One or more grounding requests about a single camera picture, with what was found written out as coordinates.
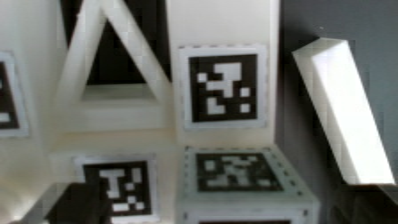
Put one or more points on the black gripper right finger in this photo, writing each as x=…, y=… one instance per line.
x=365, y=205

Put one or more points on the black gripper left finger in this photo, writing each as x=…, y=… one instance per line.
x=82, y=206

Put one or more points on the white tagged leg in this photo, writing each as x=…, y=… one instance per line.
x=242, y=189

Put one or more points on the white chair back part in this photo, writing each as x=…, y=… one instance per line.
x=84, y=127

